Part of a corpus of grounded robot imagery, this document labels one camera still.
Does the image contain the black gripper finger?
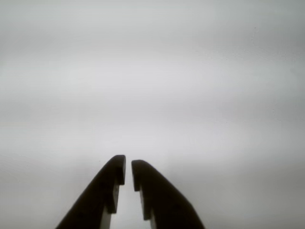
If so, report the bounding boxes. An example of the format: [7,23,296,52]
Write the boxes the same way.
[55,155,126,229]
[131,159,206,229]

